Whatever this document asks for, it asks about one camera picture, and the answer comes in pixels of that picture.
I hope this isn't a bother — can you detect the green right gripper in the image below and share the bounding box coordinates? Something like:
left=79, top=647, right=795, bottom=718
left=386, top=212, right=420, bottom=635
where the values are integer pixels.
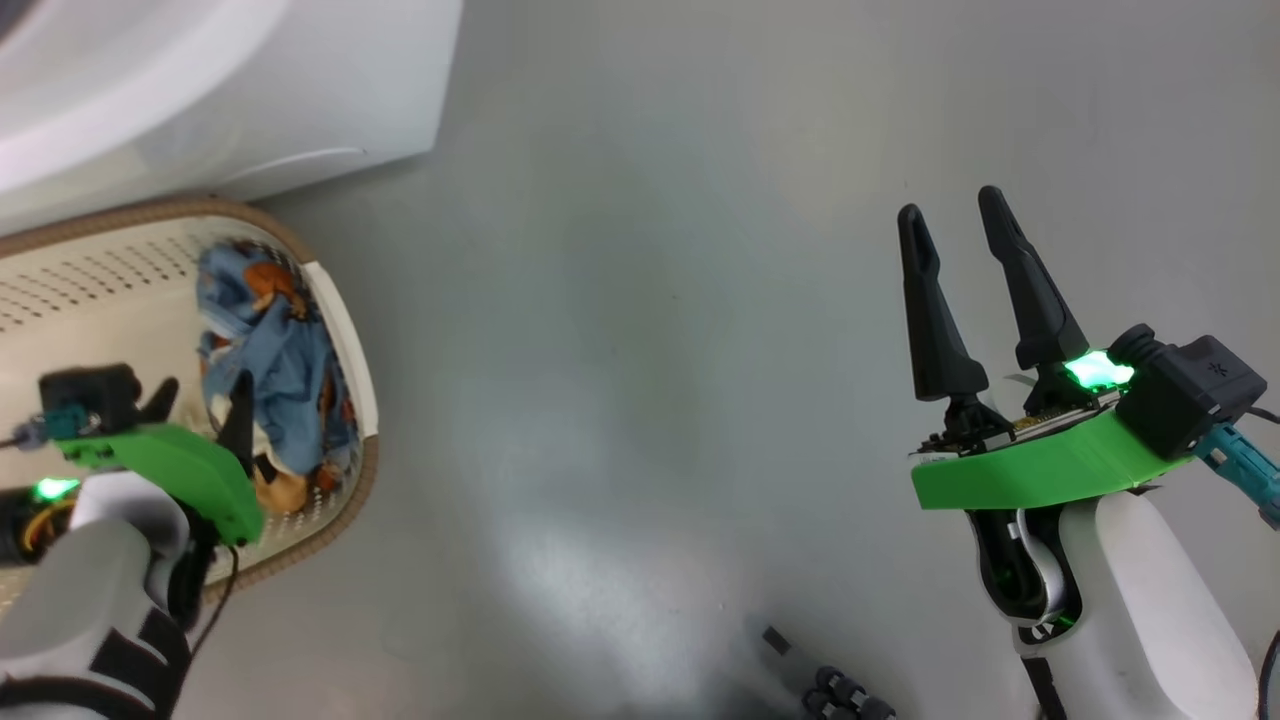
left=897, top=185, right=1196, bottom=511

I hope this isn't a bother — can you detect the teal right camera connector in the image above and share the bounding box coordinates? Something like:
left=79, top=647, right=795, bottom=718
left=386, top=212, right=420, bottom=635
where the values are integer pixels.
left=1190, top=422, right=1280, bottom=531

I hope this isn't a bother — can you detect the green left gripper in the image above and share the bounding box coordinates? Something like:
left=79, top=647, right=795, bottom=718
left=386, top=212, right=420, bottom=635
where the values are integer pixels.
left=60, top=370, right=266, bottom=546

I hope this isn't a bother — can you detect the blue garment with cream lining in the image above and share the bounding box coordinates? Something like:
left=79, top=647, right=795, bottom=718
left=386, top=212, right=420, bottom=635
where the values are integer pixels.
left=195, top=240, right=361, bottom=516

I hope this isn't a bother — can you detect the teal camera connector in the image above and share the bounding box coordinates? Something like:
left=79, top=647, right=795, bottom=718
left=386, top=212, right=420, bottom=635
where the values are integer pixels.
left=1190, top=422, right=1280, bottom=531
left=25, top=405, right=98, bottom=448

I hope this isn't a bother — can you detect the white front-load washing machine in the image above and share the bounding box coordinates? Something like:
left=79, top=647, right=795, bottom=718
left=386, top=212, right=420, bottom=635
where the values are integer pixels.
left=0, top=0, right=466, bottom=236

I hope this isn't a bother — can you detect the teal left camera connector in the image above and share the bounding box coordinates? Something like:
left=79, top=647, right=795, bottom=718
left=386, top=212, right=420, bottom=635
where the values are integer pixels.
left=25, top=405, right=98, bottom=448

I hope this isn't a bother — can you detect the cream perforated laundry basket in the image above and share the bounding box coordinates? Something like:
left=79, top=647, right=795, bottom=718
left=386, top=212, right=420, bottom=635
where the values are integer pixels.
left=0, top=195, right=381, bottom=606

